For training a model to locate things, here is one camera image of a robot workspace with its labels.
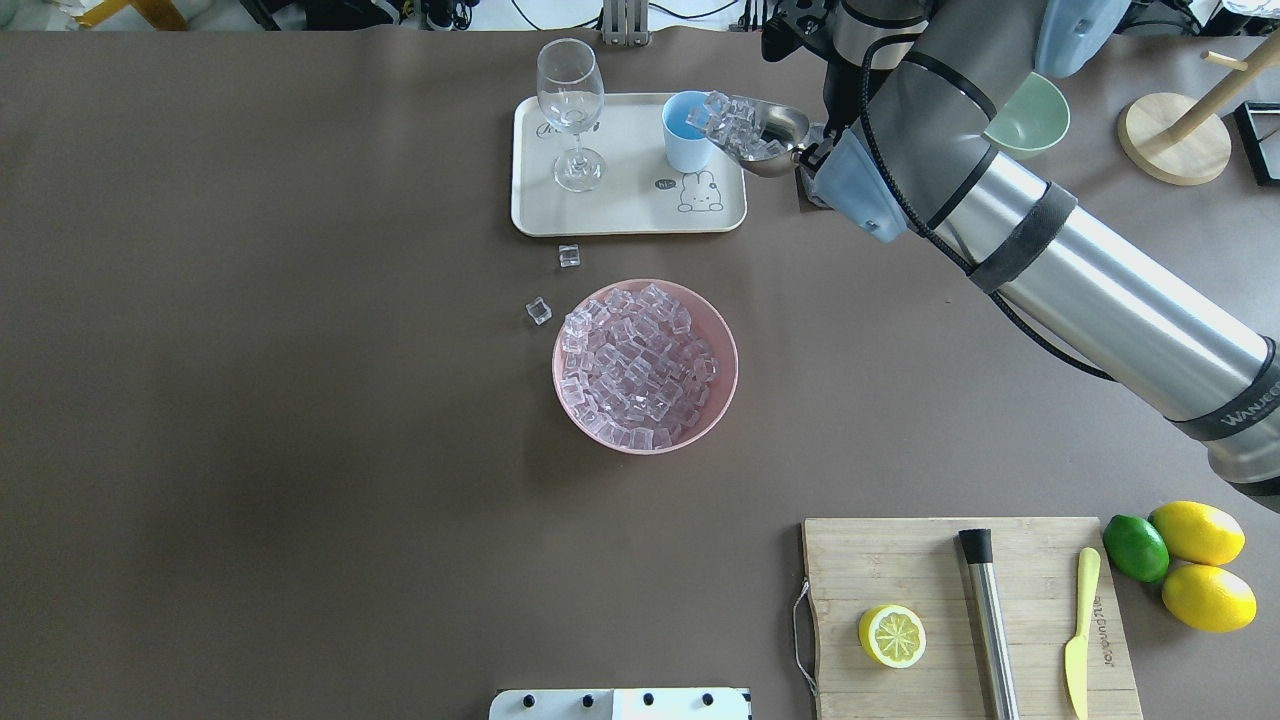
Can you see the beige serving tray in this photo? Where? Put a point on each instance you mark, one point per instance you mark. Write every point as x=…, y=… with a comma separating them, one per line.
x=640, y=192

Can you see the black tray with glasses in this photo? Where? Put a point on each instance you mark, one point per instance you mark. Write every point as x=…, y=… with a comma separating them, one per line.
x=1257, y=126

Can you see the stainless steel ice scoop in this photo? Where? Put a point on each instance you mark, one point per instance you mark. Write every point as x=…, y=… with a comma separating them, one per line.
x=763, y=137

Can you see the wooden glass stand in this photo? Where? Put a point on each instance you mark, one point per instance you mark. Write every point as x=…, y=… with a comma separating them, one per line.
x=1182, y=140

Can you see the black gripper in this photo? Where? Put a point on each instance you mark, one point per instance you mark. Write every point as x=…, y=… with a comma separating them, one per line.
x=812, y=155

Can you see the yellow lemon half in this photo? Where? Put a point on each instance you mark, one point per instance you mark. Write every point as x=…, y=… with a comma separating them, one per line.
x=892, y=635

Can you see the black and silver muddler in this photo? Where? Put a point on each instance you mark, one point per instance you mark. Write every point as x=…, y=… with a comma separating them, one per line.
x=976, y=545

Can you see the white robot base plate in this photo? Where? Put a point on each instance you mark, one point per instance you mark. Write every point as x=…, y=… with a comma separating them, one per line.
x=623, y=703

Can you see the light blue cup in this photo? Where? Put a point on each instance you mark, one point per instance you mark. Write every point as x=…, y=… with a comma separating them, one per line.
x=688, y=150

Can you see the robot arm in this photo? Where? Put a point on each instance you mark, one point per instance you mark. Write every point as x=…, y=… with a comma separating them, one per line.
x=911, y=87

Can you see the clear wine glass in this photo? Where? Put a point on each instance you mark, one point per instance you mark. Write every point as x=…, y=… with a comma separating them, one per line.
x=571, y=98

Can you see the pink bowl with ice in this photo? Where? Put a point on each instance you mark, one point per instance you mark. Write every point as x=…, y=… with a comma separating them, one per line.
x=645, y=366

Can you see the mint green bowl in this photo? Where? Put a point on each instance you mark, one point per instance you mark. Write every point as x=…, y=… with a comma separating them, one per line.
x=1032, y=121

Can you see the green lime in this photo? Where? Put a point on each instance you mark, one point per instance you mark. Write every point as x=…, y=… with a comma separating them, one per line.
x=1136, y=549

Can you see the yellow plastic knife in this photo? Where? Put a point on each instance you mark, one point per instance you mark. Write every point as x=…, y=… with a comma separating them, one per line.
x=1075, y=654

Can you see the dark grey folded cloth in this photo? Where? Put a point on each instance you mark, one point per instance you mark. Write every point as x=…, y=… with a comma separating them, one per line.
x=808, y=185

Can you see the clear ice cube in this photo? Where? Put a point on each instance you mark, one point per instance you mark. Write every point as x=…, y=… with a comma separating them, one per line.
x=539, y=311
x=569, y=255

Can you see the wooden cutting board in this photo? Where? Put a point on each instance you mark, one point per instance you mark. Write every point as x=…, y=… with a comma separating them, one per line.
x=855, y=564

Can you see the aluminium frame post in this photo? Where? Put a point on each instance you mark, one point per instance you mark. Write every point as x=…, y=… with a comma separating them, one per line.
x=625, y=23

